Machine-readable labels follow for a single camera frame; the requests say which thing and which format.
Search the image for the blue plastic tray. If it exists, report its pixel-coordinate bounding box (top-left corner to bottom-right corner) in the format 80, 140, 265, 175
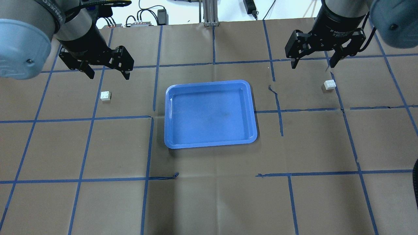
164, 79, 258, 149

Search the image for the white block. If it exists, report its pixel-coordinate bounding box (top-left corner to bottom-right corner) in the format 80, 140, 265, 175
324, 79, 336, 90
100, 91, 111, 101

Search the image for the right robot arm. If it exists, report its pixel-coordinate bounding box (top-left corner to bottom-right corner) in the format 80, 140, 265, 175
285, 0, 418, 69

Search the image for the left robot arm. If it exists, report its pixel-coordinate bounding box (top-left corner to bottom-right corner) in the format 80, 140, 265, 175
0, 0, 134, 80

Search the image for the aluminium frame post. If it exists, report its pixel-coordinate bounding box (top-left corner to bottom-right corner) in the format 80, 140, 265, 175
199, 0, 219, 27

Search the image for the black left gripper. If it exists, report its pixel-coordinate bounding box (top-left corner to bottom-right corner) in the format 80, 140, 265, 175
59, 31, 135, 80

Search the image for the black power adapter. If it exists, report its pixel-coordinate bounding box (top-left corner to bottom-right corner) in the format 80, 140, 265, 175
157, 9, 169, 25

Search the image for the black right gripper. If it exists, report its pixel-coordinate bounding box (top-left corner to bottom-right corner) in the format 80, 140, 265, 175
285, 28, 366, 69

